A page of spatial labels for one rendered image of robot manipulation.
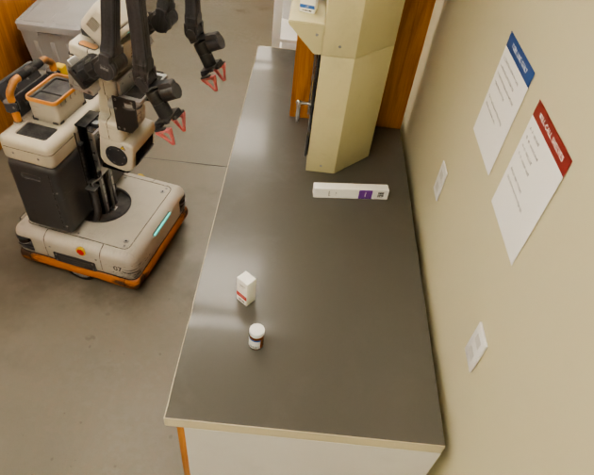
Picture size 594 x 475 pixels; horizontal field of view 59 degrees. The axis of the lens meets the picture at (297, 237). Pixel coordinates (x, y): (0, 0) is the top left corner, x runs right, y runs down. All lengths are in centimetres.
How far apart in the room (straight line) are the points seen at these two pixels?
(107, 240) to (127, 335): 47
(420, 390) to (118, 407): 143
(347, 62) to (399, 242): 62
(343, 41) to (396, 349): 96
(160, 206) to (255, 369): 158
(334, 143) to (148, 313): 133
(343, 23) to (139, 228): 152
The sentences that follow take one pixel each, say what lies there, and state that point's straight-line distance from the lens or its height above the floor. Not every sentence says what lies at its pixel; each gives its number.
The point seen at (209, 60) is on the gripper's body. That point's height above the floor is 111.
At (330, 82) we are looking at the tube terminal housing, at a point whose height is 132.
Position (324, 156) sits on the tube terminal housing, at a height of 101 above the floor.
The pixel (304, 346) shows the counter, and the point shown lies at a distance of 149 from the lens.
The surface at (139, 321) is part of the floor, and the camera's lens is 271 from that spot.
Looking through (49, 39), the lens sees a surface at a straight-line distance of 389.
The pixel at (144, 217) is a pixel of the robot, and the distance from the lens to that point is 280.
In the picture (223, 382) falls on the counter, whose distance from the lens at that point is 142.
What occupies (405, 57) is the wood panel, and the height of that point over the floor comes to 127.
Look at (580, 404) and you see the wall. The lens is 96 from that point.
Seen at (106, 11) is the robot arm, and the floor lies 144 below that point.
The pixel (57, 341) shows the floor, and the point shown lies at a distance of 274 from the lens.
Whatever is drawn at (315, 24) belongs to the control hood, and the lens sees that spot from 174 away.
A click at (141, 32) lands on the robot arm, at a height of 139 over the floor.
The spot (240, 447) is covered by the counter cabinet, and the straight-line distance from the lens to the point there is 148.
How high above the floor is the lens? 218
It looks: 45 degrees down
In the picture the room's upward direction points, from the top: 8 degrees clockwise
